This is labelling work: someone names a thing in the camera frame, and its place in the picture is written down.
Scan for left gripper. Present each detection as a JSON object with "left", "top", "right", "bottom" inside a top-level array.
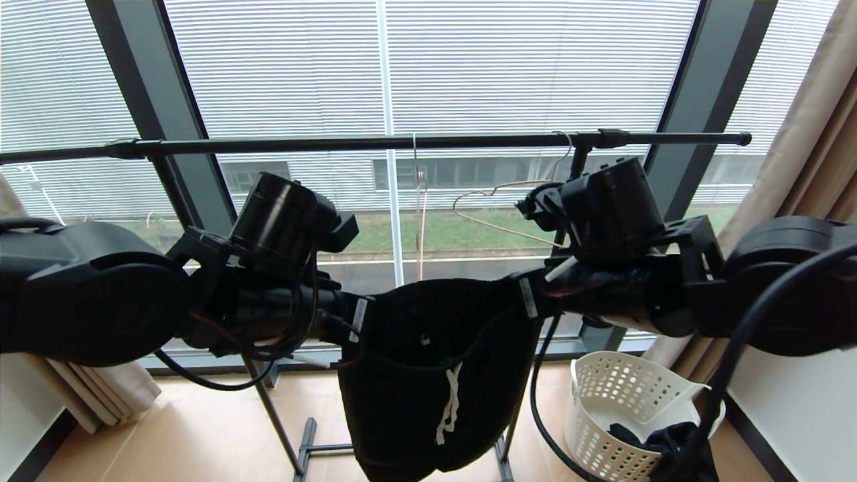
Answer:
[{"left": 220, "top": 267, "right": 371, "bottom": 350}]

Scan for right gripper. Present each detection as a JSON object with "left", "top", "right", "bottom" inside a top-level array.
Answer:
[{"left": 515, "top": 257, "right": 701, "bottom": 339}]

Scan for black shorts with white cords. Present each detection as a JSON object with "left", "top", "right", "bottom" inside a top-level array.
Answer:
[{"left": 336, "top": 276, "right": 544, "bottom": 482}]

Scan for pink clothes hanger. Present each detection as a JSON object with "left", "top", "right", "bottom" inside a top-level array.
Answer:
[
  {"left": 410, "top": 131, "right": 431, "bottom": 283},
  {"left": 452, "top": 131, "right": 577, "bottom": 250}
]

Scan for white laundry basket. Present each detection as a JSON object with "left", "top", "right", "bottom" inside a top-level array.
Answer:
[{"left": 564, "top": 351, "right": 728, "bottom": 482}]

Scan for black clothes rack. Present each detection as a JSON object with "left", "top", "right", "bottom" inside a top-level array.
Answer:
[{"left": 0, "top": 129, "right": 753, "bottom": 482}]

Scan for black garment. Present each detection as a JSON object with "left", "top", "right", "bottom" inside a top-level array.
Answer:
[{"left": 607, "top": 421, "right": 721, "bottom": 482}]

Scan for beige curtain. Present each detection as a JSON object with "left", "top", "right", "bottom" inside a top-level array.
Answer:
[
  {"left": 0, "top": 173, "right": 162, "bottom": 435},
  {"left": 645, "top": 0, "right": 857, "bottom": 390}
]

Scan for window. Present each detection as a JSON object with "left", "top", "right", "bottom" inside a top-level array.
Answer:
[{"left": 0, "top": 0, "right": 841, "bottom": 374}]

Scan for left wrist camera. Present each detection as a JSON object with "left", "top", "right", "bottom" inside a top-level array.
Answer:
[{"left": 319, "top": 210, "right": 361, "bottom": 254}]

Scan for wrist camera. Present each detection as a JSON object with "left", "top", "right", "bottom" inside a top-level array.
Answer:
[
  {"left": 319, "top": 210, "right": 361, "bottom": 254},
  {"left": 515, "top": 180, "right": 570, "bottom": 226}
]

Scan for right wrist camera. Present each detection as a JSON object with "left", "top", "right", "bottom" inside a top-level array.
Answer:
[{"left": 515, "top": 180, "right": 570, "bottom": 226}]

